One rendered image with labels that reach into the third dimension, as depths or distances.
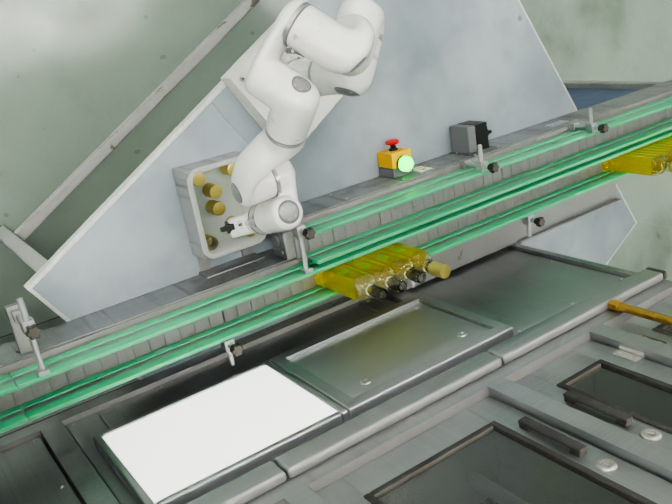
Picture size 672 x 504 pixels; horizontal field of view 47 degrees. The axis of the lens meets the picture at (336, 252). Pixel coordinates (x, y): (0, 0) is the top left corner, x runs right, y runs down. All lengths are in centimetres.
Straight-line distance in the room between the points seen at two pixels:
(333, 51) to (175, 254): 75
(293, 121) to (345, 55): 15
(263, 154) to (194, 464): 61
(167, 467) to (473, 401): 63
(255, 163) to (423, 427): 62
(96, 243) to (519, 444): 103
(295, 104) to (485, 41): 113
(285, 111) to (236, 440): 65
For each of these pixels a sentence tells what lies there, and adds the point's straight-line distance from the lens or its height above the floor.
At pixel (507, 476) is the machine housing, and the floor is 165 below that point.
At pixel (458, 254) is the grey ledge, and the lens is 227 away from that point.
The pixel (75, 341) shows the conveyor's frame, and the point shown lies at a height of 88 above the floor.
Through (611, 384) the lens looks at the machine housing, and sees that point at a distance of 169.
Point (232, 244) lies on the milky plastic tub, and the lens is 192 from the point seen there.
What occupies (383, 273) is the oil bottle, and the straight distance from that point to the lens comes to 184.
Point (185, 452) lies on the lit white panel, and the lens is 158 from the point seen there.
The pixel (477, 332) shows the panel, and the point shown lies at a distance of 183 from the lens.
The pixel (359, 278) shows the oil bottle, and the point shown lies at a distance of 182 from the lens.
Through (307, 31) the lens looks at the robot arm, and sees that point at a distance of 142.
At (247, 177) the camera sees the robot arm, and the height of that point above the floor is 113.
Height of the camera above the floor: 251
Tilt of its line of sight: 54 degrees down
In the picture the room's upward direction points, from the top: 109 degrees clockwise
